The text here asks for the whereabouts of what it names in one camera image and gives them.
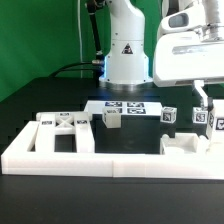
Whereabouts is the white cable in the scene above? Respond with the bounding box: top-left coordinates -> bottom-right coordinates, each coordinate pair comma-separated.
77,0 -> 84,79

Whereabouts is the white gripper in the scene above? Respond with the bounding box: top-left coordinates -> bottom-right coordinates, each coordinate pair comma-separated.
153,9 -> 224,109

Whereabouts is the white chair seat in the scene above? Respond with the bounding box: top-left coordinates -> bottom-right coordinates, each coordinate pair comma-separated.
160,133 -> 209,155

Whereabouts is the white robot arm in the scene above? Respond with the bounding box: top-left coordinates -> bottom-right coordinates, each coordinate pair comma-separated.
86,0 -> 224,108

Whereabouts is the white U-shaped fence frame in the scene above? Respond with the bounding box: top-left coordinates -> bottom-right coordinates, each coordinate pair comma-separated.
1,121 -> 224,180

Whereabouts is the white sheet with markers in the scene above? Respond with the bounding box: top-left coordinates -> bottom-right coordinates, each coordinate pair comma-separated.
84,100 -> 162,116

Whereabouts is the white chair back frame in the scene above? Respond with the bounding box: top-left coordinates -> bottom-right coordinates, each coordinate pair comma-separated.
35,111 -> 95,153

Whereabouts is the black cable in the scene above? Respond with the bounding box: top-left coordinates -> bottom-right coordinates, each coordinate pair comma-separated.
49,60 -> 105,78

